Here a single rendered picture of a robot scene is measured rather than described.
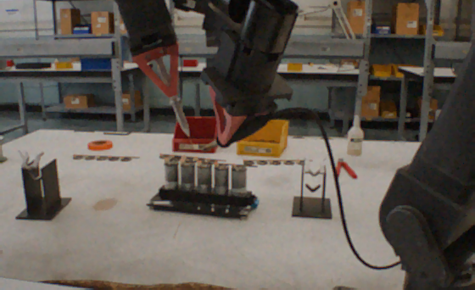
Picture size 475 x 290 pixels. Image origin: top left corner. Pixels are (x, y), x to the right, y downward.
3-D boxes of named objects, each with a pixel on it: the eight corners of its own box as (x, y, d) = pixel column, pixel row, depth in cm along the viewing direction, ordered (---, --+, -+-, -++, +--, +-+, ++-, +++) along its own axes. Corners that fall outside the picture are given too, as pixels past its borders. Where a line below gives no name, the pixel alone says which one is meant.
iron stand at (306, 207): (291, 230, 66) (291, 197, 58) (294, 185, 71) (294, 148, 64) (329, 233, 65) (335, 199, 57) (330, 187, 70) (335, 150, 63)
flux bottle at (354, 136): (354, 157, 92) (358, 112, 90) (343, 153, 95) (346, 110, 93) (365, 154, 94) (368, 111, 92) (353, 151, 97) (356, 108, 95)
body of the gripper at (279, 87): (198, 80, 52) (210, 26, 47) (265, 75, 57) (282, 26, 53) (220, 112, 48) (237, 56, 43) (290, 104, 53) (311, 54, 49)
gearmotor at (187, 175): (192, 197, 67) (192, 166, 66) (178, 195, 68) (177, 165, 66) (198, 192, 69) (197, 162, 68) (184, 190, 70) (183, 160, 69)
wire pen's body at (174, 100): (180, 127, 64) (153, 59, 61) (189, 123, 65) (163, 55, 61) (180, 130, 63) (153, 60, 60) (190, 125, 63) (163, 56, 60)
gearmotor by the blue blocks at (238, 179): (244, 202, 65) (244, 170, 64) (229, 200, 66) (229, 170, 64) (248, 196, 67) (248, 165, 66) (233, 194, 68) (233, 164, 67)
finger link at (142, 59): (190, 84, 67) (170, 27, 64) (196, 90, 60) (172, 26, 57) (150, 99, 66) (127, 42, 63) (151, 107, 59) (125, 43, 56)
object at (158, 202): (255, 202, 68) (255, 196, 68) (246, 221, 61) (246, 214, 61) (164, 193, 72) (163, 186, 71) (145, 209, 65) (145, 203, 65)
